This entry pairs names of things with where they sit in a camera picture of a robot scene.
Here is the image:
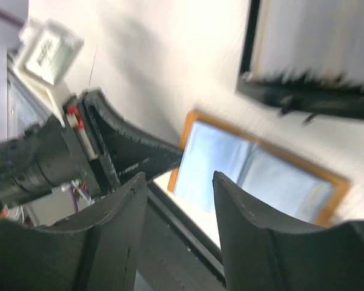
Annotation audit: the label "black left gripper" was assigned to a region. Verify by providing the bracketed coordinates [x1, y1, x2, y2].
[0, 89, 183, 206]

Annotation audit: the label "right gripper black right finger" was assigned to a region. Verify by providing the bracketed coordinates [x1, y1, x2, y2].
[213, 172, 364, 290]

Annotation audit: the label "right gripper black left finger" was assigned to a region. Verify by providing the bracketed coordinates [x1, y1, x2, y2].
[0, 173, 148, 290]

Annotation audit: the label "yellow leather card holder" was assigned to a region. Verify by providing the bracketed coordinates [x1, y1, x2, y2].
[167, 110, 351, 227]

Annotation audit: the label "black plastic card box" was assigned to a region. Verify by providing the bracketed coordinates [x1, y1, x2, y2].
[236, 1, 364, 124]

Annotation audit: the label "white cards in box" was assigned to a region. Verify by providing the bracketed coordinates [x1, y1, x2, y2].
[250, 1, 364, 85]

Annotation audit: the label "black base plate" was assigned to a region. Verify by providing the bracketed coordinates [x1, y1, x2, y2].
[134, 182, 226, 290]

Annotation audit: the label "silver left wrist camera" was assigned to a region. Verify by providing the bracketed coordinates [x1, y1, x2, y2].
[13, 18, 84, 127]

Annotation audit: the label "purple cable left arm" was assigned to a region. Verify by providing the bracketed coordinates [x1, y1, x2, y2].
[0, 4, 27, 28]

